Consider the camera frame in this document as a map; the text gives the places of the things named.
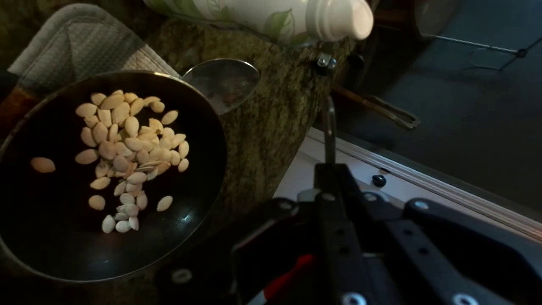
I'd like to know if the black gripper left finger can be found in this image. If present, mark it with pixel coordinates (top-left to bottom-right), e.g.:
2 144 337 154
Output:
154 197 315 305

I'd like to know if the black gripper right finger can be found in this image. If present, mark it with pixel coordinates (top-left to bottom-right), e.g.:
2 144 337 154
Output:
313 95 542 305

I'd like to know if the black round bowl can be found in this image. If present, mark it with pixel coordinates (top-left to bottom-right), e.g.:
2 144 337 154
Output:
0 70 229 285

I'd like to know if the black round bolt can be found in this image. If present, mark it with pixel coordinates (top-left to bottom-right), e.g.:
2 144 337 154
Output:
369 173 390 190

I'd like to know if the silver metal spoon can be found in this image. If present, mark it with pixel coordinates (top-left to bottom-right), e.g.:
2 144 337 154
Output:
179 56 262 119

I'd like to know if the metal table clamp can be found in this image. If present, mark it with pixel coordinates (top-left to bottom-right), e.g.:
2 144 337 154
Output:
313 53 339 73

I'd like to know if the pile of pale seeds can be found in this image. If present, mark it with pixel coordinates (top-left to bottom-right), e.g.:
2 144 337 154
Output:
74 88 191 236

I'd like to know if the single pale seed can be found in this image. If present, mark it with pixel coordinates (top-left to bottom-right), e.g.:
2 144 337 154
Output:
73 148 100 166
29 156 58 175

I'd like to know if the white bottle with leaf print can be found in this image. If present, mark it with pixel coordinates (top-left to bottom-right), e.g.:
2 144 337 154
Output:
142 0 376 44

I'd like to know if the thin metal stand leg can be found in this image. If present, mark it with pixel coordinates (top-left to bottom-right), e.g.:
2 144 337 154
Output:
432 32 542 75

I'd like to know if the grey checkered kitchen towel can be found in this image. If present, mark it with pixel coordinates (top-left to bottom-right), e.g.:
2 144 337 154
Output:
7 2 183 98

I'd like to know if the brown wooden board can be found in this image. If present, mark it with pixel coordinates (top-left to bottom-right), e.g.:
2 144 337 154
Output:
0 83 42 139

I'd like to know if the red white cable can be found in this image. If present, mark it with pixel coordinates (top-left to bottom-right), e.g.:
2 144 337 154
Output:
247 253 317 305

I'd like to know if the white platform with aluminium rail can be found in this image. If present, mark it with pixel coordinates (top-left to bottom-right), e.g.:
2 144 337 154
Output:
273 126 542 246

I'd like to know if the dark metal lever handle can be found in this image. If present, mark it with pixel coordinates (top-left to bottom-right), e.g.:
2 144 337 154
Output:
332 83 423 132

